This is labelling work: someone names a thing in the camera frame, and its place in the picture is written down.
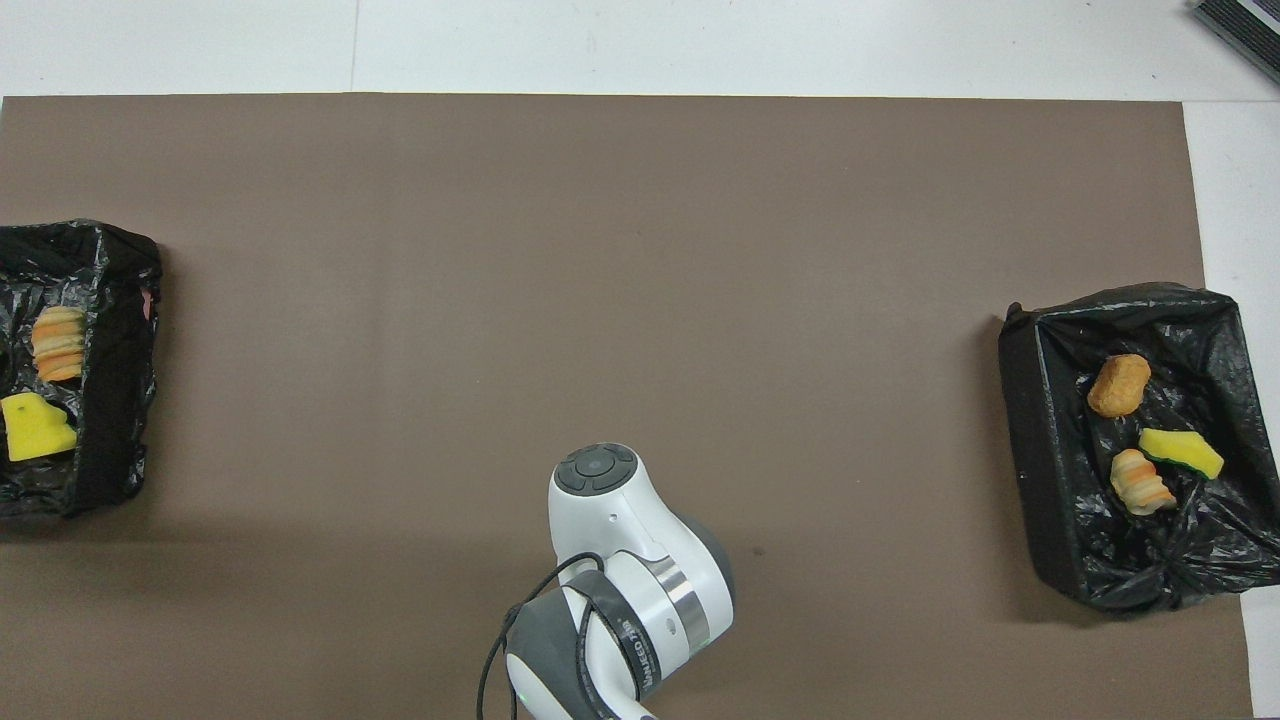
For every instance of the brown bread roll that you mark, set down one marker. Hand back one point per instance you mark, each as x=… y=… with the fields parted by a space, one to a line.
x=1118 y=385

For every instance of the striped orange croissant piece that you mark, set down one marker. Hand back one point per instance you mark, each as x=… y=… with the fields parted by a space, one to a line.
x=1142 y=482
x=60 y=345

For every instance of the yellow sponge wedge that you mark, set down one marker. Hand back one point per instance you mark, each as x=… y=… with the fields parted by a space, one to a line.
x=1182 y=453

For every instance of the notched yellow sponge piece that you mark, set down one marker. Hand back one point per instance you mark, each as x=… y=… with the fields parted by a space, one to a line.
x=35 y=430

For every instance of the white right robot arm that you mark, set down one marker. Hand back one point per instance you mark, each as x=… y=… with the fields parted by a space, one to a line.
x=620 y=540

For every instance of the bin with knotted black bag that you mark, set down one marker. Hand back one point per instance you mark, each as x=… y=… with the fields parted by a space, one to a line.
x=1050 y=480

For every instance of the brown table mat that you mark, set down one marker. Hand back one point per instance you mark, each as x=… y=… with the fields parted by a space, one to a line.
x=600 y=250

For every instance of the dark ribbed panel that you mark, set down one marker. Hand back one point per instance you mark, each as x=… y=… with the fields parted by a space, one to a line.
x=1245 y=25

